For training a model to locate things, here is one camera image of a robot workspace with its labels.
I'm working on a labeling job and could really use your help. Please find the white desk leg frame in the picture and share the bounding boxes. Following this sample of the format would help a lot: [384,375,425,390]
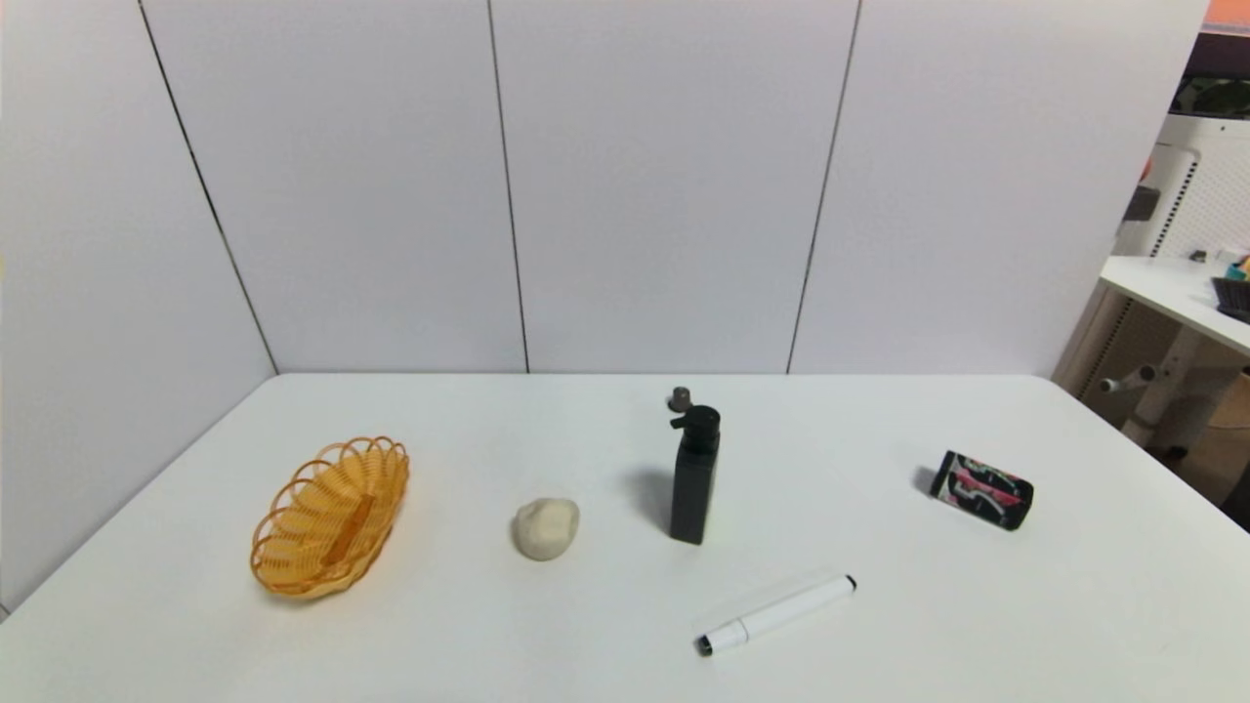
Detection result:
[1100,327,1243,452]

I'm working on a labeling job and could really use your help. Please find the yellow woven plastic basket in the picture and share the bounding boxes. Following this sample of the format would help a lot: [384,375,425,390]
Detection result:
[251,436,410,598]

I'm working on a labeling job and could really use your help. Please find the white pegboard panel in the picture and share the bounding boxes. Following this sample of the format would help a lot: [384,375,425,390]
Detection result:
[1116,115,1250,261]

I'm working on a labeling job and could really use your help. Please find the black keyboard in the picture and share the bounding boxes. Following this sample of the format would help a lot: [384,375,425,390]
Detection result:
[1211,276,1250,324]

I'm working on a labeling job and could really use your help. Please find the black can pink print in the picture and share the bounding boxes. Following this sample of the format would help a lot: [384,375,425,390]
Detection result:
[930,450,1034,532]

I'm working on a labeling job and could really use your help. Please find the beige dough lump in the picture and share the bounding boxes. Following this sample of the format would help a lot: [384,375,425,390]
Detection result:
[511,498,580,562]

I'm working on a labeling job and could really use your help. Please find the white marker pen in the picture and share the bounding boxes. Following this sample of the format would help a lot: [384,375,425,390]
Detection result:
[694,575,858,658]

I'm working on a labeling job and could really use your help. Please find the black pump bottle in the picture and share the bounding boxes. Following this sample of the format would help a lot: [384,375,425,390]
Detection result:
[669,405,722,546]

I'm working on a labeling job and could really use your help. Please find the white side desk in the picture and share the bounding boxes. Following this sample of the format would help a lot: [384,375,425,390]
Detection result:
[1101,256,1250,357]

